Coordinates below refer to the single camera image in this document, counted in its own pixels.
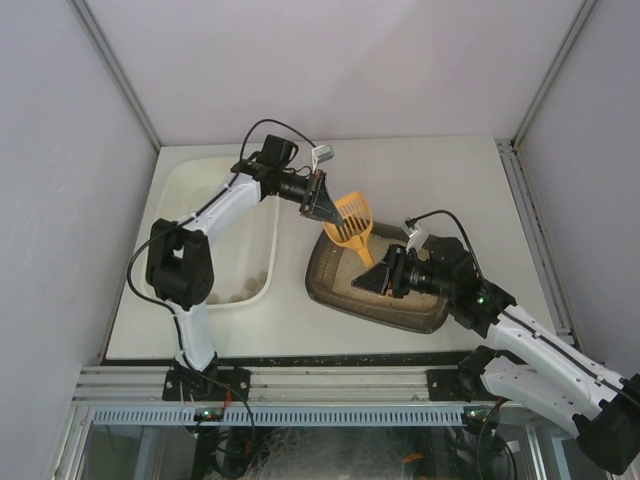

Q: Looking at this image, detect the yellow litter scoop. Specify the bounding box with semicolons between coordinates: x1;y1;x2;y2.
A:
321;190;386;299

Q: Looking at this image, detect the dark brown litter box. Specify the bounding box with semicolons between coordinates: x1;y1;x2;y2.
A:
305;233;447;334

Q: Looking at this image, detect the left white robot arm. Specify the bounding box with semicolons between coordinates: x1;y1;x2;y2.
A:
145;160;344;372

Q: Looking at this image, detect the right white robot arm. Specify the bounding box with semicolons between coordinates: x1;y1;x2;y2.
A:
351;237;639;475

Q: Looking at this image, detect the white plastic tray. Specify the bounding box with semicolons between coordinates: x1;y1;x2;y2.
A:
150;156;279;310

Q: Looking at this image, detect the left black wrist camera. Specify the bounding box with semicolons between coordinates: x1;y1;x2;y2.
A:
257;134;299;169

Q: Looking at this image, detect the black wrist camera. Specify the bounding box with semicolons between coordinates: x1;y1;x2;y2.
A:
429;237;477;295
257;134;299;169

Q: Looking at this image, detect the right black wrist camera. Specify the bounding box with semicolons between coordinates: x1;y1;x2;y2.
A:
429;237;477;295

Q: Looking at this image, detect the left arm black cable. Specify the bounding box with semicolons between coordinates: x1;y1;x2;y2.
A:
125;118;321;351

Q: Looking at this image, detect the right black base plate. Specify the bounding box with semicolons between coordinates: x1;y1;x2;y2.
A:
426;368;479;402

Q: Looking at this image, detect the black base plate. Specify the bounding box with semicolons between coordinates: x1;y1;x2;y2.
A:
426;368;479;402
162;365;251;402

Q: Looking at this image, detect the right aluminium side rail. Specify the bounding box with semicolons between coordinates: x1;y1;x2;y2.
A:
495;139;584;352

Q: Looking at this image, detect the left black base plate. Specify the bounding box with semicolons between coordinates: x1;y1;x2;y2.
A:
162;365;251;402

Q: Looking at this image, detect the left aluminium frame post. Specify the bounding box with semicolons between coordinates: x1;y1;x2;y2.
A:
68;0;162;153

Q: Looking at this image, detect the aluminium frame post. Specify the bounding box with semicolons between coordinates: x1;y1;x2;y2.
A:
511;0;600;149
68;0;162;153

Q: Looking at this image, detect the aluminium front rail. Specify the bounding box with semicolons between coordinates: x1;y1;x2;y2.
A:
70;362;618;404

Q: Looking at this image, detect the grey slotted cable duct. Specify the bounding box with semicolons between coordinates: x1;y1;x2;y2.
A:
92;405;591;427

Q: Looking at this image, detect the right aluminium frame post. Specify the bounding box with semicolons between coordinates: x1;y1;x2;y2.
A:
511;0;600;149

